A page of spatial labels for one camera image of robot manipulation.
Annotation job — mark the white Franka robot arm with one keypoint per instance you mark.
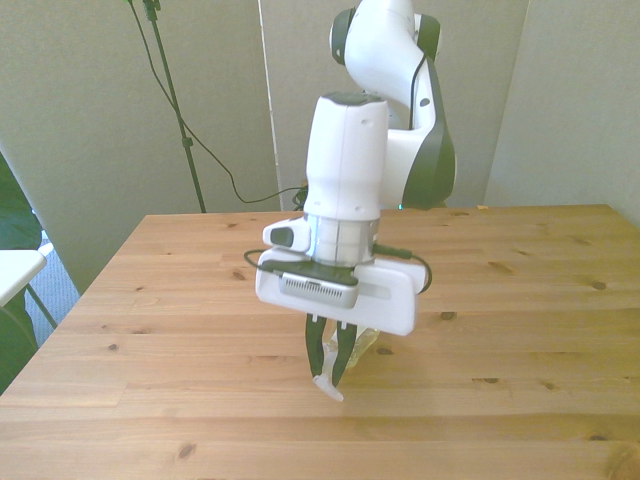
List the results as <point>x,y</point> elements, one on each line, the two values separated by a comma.
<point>345,150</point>

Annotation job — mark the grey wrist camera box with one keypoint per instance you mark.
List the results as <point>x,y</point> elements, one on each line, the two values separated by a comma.
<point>315,290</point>

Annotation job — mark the white side table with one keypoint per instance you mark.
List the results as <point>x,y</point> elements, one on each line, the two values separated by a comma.
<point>15,272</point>

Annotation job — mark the clear sanitizer pump bottle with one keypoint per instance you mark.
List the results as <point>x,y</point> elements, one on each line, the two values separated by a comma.
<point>330,391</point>

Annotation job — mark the green plant leaves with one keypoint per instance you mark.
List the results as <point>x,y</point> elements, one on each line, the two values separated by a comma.
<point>12,215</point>

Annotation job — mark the thin black tripod stand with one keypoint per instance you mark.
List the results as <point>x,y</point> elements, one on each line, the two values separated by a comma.
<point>174,100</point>

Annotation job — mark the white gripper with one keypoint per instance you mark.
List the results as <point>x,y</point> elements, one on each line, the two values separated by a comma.
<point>385,300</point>

